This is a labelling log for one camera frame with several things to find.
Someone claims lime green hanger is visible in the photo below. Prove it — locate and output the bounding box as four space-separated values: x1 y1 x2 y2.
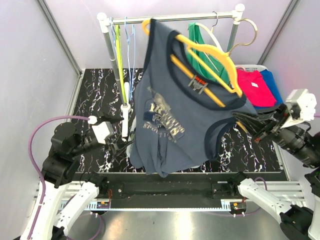
115 25 127 106

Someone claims yellow plastic hanger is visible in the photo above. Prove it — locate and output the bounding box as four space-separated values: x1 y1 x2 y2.
134 18 255 136

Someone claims navy blue tank top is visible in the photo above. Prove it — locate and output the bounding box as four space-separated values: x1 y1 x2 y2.
129 19 255 177

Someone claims green tank top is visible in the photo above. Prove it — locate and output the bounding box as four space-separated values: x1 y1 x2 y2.
186 22 231 85

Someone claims light blue wire hanger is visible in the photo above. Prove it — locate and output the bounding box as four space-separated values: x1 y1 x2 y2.
109 17 119 74

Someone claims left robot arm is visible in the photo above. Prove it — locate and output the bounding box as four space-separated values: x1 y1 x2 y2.
18 111 127 240

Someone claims cream white hanger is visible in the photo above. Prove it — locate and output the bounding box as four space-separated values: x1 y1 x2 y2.
195 22 223 51

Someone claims white plastic basket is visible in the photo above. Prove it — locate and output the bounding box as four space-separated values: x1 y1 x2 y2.
126 118 204 178

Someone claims blue folded shirt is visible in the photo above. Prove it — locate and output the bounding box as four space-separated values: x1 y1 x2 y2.
260 69 283 107

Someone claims pink folded shirt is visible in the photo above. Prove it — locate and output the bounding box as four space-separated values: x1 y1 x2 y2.
236 69 276 108

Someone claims white side basket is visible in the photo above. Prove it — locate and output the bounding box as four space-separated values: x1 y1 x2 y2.
235 64 268 72

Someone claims white clothes rack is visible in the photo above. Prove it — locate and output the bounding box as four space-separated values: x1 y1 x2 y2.
97 3 245 140

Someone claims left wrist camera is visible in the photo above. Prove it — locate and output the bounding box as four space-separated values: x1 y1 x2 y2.
91 121 115 145

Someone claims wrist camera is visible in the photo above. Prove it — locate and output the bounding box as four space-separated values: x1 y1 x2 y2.
91 121 115 145
280 88 317 129

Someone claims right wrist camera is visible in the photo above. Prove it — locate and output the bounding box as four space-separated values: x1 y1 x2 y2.
280 88 317 129

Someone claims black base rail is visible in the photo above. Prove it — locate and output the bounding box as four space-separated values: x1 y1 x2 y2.
62 171 288 212

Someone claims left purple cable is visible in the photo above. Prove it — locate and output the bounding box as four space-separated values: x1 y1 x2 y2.
26 115 105 240

